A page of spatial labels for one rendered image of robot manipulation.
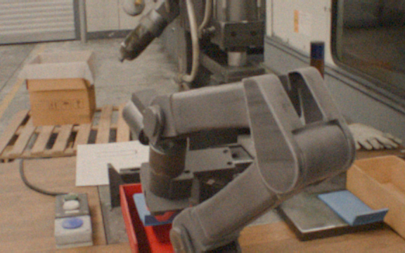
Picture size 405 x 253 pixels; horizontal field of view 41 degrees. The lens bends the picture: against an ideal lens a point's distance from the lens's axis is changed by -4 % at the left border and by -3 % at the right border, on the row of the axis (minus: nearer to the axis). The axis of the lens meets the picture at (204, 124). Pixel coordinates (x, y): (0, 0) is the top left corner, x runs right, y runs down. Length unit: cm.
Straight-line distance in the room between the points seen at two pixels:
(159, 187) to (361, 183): 48
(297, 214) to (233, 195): 41
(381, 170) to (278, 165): 72
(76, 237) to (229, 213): 40
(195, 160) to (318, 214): 32
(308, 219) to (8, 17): 958
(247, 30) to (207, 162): 33
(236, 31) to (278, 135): 55
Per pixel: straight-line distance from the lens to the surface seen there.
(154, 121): 76
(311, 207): 112
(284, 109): 57
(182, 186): 86
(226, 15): 109
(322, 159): 58
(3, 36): 1047
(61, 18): 1031
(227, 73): 109
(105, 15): 1033
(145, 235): 105
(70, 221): 105
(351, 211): 110
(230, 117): 66
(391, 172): 129
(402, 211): 106
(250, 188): 65
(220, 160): 88
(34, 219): 117
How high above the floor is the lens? 140
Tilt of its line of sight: 17 degrees down
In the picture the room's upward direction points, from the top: 1 degrees counter-clockwise
